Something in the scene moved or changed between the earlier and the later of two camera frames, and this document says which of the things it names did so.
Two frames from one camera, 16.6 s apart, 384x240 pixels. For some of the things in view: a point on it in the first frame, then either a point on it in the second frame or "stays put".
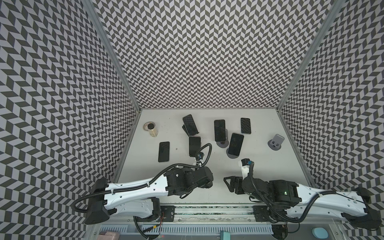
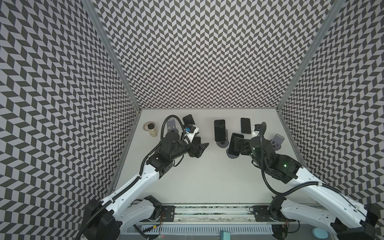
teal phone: (245, 125) stays put
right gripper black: (237, 184) -> (244, 147)
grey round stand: (275, 144) stays put
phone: (235, 144) stays put
